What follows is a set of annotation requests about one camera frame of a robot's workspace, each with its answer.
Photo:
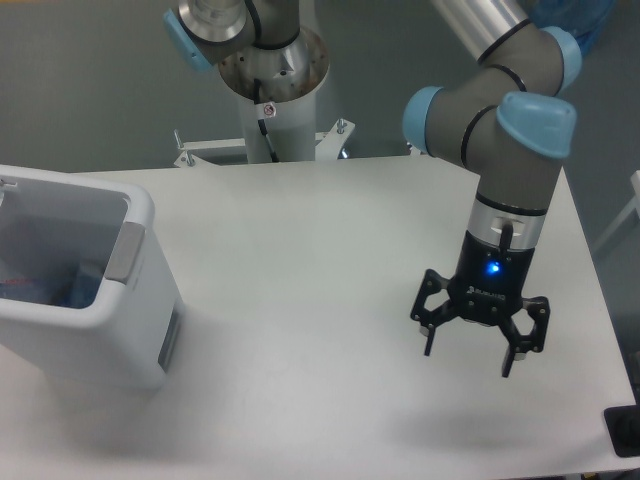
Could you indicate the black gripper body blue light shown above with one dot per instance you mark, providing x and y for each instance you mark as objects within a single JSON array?
[{"x": 487, "y": 285}]

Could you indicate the clear plastic water bottle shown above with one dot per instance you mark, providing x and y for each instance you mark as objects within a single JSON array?
[{"x": 44, "y": 290}]

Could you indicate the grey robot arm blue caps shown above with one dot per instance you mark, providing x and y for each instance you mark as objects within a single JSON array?
[{"x": 507, "y": 124}]

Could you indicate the white plastic trash can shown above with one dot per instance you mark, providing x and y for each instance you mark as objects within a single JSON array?
[{"x": 50, "y": 223}]

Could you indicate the black clamp at table edge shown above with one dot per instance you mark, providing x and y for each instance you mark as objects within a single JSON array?
[{"x": 623, "y": 426}]

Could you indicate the blue plastic bag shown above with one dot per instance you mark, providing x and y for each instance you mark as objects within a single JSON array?
[{"x": 583, "y": 19}]

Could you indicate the white furniture frame right edge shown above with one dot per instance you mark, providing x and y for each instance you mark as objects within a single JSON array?
[{"x": 621, "y": 225}]

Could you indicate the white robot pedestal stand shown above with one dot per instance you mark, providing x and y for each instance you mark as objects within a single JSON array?
[{"x": 276, "y": 93}]

